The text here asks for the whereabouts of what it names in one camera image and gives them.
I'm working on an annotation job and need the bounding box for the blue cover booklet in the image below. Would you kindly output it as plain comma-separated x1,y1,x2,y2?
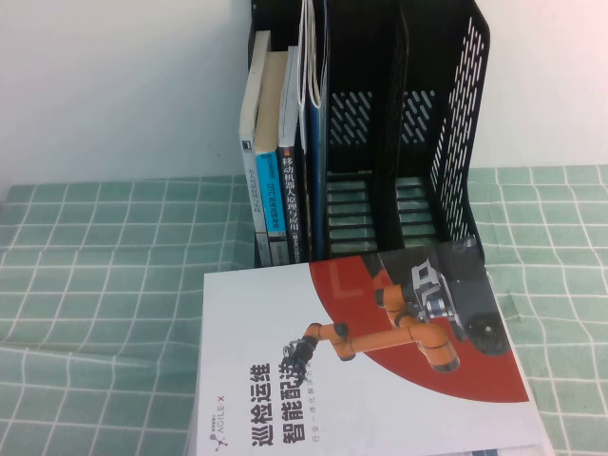
303,0,330,262

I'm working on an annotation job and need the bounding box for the black spine robotics book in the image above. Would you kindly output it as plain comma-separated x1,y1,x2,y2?
277,46,311,265

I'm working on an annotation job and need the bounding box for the cyan spine book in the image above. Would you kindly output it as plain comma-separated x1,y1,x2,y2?
254,50,291,267

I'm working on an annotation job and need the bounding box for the grey spine book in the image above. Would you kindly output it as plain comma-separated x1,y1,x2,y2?
238,30,273,268

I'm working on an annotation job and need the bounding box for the black mesh book holder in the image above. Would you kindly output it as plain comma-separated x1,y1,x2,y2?
246,0,491,271

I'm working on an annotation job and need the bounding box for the blue cover book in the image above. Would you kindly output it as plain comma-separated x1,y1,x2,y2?
296,0,330,111

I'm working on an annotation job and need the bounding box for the white brochure orange robot print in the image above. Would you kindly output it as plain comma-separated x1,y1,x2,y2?
182,237,555,456

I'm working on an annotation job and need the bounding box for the green checked tablecloth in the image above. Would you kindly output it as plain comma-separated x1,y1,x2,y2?
0,164,608,456

